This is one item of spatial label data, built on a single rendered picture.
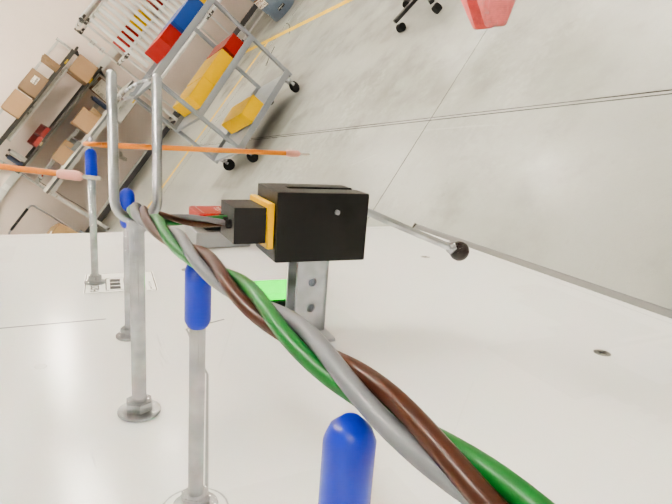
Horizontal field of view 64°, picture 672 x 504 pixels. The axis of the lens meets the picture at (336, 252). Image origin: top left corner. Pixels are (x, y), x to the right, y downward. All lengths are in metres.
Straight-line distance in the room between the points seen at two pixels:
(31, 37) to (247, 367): 8.35
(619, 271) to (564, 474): 1.43
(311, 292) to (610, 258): 1.42
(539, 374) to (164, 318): 0.23
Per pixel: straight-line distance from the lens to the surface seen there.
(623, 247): 1.70
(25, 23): 8.62
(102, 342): 0.33
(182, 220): 0.29
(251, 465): 0.22
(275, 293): 0.38
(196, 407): 0.18
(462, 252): 0.38
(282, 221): 0.30
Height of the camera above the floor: 1.28
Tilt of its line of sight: 30 degrees down
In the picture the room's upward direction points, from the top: 52 degrees counter-clockwise
